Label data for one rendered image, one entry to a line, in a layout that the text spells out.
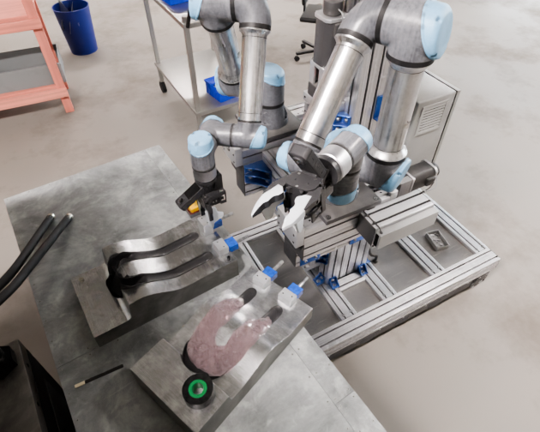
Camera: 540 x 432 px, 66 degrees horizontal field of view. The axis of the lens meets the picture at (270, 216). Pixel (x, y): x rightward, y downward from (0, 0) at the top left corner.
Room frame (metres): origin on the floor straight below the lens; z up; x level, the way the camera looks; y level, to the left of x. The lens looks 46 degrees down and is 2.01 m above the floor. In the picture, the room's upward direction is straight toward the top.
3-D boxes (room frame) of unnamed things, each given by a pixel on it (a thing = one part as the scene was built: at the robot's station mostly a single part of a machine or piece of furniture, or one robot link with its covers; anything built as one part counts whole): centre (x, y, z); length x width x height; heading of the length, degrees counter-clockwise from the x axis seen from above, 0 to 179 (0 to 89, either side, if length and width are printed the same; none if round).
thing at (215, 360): (0.61, 0.13, 0.90); 0.26 x 0.18 x 0.08; 141
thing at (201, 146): (1.03, 0.21, 1.23); 0.09 x 0.08 x 0.11; 171
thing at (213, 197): (1.03, 0.20, 1.07); 0.09 x 0.08 x 0.12; 123
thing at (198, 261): (0.85, 0.37, 0.92); 0.35 x 0.16 x 0.09; 123
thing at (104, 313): (0.85, 0.39, 0.87); 0.50 x 0.26 x 0.14; 123
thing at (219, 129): (1.13, 0.18, 1.23); 0.11 x 0.11 x 0.08; 81
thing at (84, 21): (4.51, 2.06, 0.25); 0.41 x 0.37 x 0.50; 65
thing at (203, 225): (1.04, 0.19, 0.91); 0.13 x 0.05 x 0.05; 124
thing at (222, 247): (0.95, 0.13, 0.89); 0.13 x 0.05 x 0.05; 123
